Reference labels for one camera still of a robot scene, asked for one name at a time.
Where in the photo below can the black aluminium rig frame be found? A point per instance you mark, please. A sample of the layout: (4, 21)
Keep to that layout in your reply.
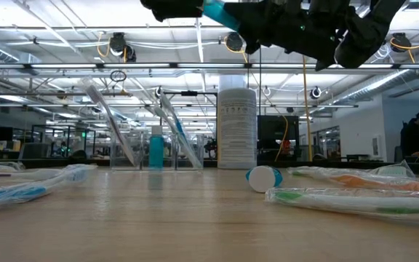
(210, 163)

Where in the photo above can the blue white toothbrush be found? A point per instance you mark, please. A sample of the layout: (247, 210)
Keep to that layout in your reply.
(27, 192)

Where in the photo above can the teal toothpaste tube white cap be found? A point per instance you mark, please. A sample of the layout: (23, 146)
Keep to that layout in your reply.
(218, 12)
(264, 179)
(156, 149)

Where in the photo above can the white wipes canister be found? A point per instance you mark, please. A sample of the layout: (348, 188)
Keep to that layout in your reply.
(236, 127)

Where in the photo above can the orange white toothbrush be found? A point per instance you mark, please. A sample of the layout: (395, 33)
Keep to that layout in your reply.
(109, 120)
(358, 181)

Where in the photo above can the green white toothbrush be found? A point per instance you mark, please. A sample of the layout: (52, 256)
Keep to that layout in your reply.
(395, 170)
(340, 203)

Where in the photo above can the blue clear toothbrush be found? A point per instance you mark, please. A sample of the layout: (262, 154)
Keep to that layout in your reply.
(166, 116)
(179, 128)

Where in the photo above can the clear acrylic organizer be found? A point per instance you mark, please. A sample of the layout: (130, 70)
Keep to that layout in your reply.
(140, 145)

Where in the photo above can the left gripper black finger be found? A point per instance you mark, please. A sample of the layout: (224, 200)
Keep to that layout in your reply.
(173, 9)

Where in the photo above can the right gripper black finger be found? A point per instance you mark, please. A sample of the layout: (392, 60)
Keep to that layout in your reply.
(253, 22)

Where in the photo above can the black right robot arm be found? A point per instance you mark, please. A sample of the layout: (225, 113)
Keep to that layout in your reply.
(369, 32)

